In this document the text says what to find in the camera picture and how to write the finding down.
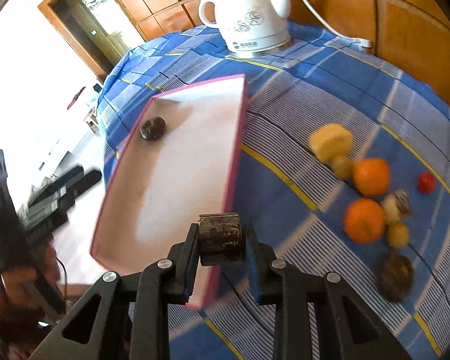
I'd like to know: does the dark round mangosteen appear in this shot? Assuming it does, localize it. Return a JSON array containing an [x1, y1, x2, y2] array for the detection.
[[139, 116, 167, 141]]

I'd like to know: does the dark cut fruit chunk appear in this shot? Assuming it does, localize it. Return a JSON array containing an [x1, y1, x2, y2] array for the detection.
[[198, 213, 246, 267]]

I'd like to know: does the person left hand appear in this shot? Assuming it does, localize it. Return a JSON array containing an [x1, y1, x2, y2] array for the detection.
[[0, 232, 67, 346]]

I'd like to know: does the dark brown round fruit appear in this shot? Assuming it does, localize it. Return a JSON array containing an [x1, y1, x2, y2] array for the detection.
[[376, 253, 415, 302]]

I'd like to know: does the white box lid pink rim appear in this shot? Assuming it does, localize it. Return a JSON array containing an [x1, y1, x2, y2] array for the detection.
[[89, 73, 250, 311]]

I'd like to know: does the orange lower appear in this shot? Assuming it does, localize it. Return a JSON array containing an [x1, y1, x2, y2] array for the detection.
[[343, 198, 386, 245]]

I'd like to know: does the orange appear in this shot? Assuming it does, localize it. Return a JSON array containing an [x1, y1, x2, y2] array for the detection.
[[352, 158, 391, 197], [343, 198, 386, 245]]

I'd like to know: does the small yellow fruit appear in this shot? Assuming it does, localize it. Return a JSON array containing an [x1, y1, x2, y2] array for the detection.
[[386, 223, 409, 250]]

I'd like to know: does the orange upper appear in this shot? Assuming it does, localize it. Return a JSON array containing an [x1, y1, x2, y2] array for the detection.
[[352, 158, 391, 197]]

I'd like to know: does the small yellow-green fruit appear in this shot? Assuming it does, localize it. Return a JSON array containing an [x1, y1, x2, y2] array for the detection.
[[330, 154, 354, 181]]

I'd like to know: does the wooden door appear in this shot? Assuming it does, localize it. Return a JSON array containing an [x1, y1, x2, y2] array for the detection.
[[38, 0, 145, 82]]

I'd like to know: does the blue plaid tablecloth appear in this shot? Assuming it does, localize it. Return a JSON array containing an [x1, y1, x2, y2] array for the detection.
[[98, 23, 450, 359]]

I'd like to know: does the red cherry tomato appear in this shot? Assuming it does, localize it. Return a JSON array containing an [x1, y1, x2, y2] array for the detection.
[[418, 172, 435, 194]]

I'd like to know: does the yellow fruit wedge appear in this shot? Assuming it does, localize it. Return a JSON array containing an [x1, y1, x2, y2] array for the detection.
[[309, 124, 353, 164]]

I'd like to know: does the white ceramic electric kettle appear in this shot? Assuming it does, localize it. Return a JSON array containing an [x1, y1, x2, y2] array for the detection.
[[198, 0, 291, 53]]

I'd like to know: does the white kettle power cord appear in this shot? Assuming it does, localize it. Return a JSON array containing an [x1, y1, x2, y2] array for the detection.
[[239, 0, 373, 51]]

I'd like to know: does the wooden wall cabinet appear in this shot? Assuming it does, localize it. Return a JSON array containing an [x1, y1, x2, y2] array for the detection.
[[118, 0, 450, 106]]

